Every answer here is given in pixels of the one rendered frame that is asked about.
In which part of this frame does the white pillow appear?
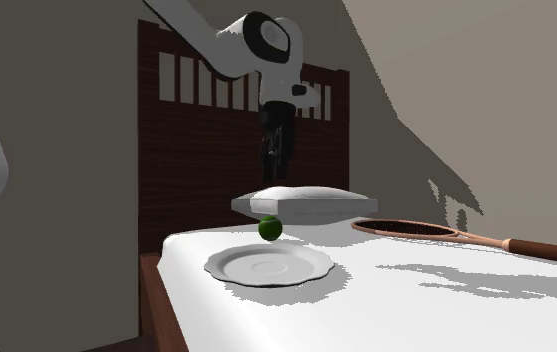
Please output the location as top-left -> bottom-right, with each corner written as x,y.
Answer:
230,185 -> 380,227

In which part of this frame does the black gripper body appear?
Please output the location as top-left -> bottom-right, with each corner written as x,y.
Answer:
257,100 -> 297,146

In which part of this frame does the white scalloped plate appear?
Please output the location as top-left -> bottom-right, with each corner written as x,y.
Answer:
203,243 -> 336,289

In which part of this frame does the bed with dark wooden headboard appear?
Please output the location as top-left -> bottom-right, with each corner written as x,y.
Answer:
136,19 -> 557,352

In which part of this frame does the green tennis ball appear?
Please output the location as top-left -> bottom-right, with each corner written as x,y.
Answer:
257,215 -> 285,243

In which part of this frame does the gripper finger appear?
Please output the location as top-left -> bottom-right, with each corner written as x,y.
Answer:
258,137 -> 279,184
275,142 -> 293,180

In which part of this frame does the wooden tennis racket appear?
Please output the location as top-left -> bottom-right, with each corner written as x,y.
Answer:
350,218 -> 557,269

